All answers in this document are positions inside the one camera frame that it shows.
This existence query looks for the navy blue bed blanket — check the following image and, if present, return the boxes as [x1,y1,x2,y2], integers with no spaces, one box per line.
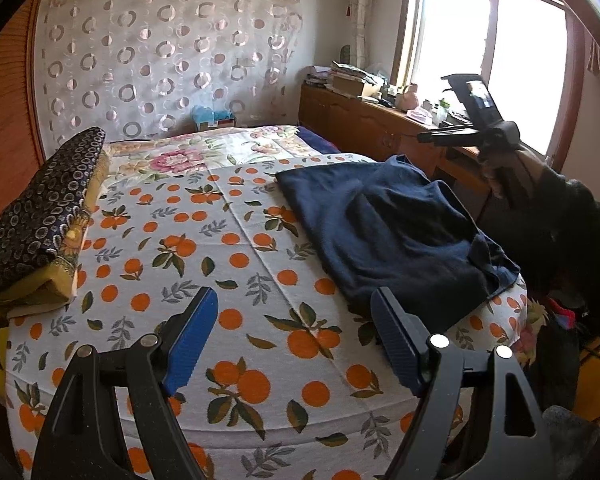
[297,126,343,155]

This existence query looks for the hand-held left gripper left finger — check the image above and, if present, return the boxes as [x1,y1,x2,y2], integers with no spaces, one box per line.
[30,287,220,480]

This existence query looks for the dark patterned pillow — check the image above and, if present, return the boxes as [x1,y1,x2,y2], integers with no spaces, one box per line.
[0,126,107,296]

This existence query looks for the circle pattern sheer curtain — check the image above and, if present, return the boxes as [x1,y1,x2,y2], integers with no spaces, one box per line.
[35,0,303,143]

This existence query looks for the wooden sideboard cabinet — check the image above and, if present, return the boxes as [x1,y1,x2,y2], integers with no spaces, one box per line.
[299,82,496,221]

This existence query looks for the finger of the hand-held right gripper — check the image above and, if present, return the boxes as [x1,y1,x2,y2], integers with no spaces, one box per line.
[440,73,505,130]
[416,126,482,147]

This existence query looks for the floral quilt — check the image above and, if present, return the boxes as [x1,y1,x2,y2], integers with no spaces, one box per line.
[102,124,341,181]

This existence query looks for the yellow folded blanket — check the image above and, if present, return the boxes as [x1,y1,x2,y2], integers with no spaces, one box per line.
[0,152,112,311]

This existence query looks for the pink object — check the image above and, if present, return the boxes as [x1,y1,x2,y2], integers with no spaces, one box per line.
[396,84,422,112]

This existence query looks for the grey fleece cloth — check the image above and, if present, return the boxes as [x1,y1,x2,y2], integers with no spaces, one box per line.
[542,405,600,480]

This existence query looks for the pile of books and papers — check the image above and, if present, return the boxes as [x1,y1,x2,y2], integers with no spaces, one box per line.
[306,60,387,101]

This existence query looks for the cream window curtain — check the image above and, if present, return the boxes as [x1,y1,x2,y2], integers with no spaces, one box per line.
[341,0,381,68]

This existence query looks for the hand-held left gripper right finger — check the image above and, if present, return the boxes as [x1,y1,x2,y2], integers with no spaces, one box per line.
[370,286,548,480]

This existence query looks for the pile of assorted clothes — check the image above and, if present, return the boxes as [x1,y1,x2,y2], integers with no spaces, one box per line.
[527,290,600,411]

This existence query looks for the cluster of small bottles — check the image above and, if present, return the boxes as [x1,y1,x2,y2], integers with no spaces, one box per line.
[419,97,453,126]

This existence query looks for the navy t-shirt orange print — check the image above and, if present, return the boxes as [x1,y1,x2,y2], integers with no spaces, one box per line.
[275,154,522,333]

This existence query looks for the wooden wardrobe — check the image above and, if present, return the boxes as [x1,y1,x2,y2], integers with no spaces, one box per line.
[0,0,48,246]

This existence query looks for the window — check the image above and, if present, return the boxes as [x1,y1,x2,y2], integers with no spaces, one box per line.
[392,0,588,161]

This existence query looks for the bed with orange-print sheet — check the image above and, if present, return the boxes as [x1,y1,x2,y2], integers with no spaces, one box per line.
[5,152,528,480]

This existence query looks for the person's right hand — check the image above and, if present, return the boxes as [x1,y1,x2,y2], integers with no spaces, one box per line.
[480,152,511,197]

